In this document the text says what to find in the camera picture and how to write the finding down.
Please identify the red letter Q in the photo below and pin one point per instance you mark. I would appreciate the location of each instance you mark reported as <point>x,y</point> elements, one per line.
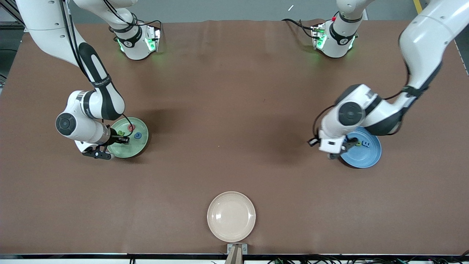
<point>131,127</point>

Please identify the blue letter C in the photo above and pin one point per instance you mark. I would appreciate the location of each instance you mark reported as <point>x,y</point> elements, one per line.
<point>137,135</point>

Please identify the blue letter m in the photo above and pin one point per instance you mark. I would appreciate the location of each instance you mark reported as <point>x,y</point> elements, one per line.
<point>366,144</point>

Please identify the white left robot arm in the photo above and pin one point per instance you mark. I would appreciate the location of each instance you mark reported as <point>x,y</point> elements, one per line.
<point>425,40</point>

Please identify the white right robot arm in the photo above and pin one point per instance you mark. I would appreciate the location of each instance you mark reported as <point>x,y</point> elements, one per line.
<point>40,22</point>

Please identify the green plate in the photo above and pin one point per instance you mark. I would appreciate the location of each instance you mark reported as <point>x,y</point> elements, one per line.
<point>130,150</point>

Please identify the blue plate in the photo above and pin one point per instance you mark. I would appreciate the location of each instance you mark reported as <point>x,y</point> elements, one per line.
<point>366,157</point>

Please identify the brown table mat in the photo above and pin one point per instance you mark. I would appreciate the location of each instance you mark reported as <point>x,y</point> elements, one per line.
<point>234,91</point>

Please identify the cream plate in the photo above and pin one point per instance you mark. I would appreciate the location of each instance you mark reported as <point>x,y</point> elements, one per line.
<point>231,216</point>

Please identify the grey metal mounting bracket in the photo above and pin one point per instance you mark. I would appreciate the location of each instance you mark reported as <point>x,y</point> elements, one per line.
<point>237,253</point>

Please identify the aluminium frame profile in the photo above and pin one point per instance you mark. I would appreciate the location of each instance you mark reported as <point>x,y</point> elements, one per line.
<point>7,11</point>

